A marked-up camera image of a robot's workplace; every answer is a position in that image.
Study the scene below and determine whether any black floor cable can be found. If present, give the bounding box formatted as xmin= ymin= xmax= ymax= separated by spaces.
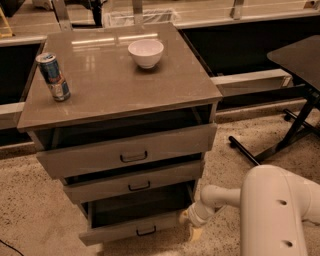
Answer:
xmin=0 ymin=238 xmax=25 ymax=256

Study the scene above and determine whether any grey left side rail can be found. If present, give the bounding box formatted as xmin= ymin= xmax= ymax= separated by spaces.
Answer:
xmin=0 ymin=102 xmax=24 ymax=130

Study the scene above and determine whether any wire mesh basket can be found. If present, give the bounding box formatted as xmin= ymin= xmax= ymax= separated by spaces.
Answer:
xmin=102 ymin=8 xmax=180 ymax=28

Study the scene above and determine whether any grey top drawer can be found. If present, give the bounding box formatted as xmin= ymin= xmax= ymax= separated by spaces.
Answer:
xmin=36 ymin=123 xmax=217 ymax=179

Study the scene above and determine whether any blue silver drink can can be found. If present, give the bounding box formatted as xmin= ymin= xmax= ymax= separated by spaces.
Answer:
xmin=36 ymin=52 xmax=71 ymax=102

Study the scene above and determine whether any white ceramic bowl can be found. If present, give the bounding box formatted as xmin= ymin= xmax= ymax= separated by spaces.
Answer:
xmin=128 ymin=39 xmax=164 ymax=69

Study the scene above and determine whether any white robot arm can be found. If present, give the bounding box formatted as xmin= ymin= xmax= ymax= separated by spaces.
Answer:
xmin=179 ymin=165 xmax=320 ymax=256

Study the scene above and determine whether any grey middle drawer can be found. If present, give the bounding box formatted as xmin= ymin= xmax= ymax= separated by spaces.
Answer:
xmin=64 ymin=160 xmax=203 ymax=203

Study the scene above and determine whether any black rolling side table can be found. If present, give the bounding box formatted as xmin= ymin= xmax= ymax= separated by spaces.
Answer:
xmin=229 ymin=35 xmax=320 ymax=165

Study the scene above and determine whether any grey bottom drawer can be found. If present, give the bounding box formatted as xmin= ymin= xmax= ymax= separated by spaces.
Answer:
xmin=79 ymin=181 xmax=195 ymax=246

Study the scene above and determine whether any grey drawer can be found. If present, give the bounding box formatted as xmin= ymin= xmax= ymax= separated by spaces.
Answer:
xmin=64 ymin=160 xmax=203 ymax=203
xmin=79 ymin=181 xmax=195 ymax=246
xmin=36 ymin=123 xmax=217 ymax=179

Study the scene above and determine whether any grey rail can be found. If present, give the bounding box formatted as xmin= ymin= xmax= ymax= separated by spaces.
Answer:
xmin=0 ymin=102 xmax=24 ymax=130
xmin=211 ymin=69 xmax=293 ymax=97

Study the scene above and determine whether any grey drawer cabinet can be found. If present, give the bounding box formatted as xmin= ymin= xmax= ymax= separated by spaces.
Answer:
xmin=16 ymin=22 xmax=224 ymax=214

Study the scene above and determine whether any grey right side rail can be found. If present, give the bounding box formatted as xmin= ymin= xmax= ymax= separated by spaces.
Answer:
xmin=211 ymin=69 xmax=293 ymax=97

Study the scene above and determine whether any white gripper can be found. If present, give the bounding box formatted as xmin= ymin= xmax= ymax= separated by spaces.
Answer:
xmin=178 ymin=202 xmax=215 ymax=242

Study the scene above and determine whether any yellow object top left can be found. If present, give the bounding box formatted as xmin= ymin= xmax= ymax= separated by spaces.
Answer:
xmin=0 ymin=6 xmax=13 ymax=38

